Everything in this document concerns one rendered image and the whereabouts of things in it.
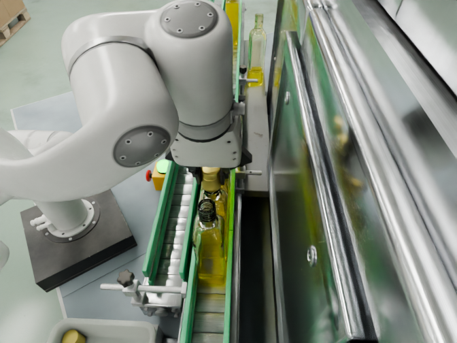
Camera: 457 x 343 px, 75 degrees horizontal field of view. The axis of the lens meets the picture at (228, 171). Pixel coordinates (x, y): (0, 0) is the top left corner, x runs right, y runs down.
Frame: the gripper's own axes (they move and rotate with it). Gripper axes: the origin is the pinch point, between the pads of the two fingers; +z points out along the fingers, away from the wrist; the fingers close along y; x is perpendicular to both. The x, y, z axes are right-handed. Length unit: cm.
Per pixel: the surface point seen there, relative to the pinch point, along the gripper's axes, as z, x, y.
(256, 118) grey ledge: 40, -42, -10
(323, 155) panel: -18.8, 7.2, -13.2
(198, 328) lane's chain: 22.3, 24.0, 2.0
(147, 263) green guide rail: 16.5, 12.8, 12.8
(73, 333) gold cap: 28.5, 26.6, 29.7
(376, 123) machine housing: -26.9, 9.1, -14.7
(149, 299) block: 23.1, 19.1, 12.9
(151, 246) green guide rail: 17.5, 9.2, 12.8
